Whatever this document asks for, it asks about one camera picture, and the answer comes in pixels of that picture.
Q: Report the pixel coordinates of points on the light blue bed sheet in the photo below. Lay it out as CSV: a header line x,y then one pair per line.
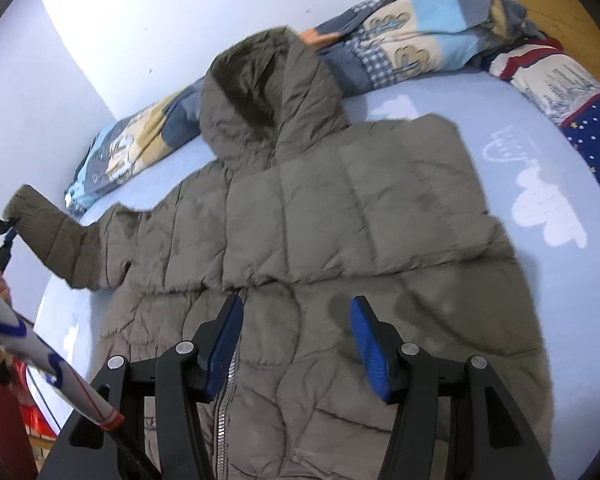
x,y
510,130

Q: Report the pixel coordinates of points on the wooden headboard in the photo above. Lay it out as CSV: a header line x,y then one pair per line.
x,y
545,5

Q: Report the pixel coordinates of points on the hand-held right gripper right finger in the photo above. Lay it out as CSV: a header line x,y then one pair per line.
x,y
372,350

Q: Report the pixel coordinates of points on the person's left hand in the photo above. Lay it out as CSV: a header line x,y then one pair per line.
x,y
1,290

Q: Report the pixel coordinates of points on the patchwork printed blanket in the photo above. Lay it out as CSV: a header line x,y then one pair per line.
x,y
405,35

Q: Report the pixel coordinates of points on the starry navy printed pillow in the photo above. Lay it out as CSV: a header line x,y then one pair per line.
x,y
580,110

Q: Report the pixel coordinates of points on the olive hooded puffer jacket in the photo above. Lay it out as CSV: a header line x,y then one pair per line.
x,y
305,220

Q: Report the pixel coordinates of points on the dark red cloth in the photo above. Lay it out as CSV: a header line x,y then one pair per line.
x,y
0,425

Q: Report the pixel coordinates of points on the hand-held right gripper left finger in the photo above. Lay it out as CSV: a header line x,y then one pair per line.
x,y
226,340

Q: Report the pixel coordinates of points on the white tube with blue marks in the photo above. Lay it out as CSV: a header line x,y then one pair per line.
x,y
35,350

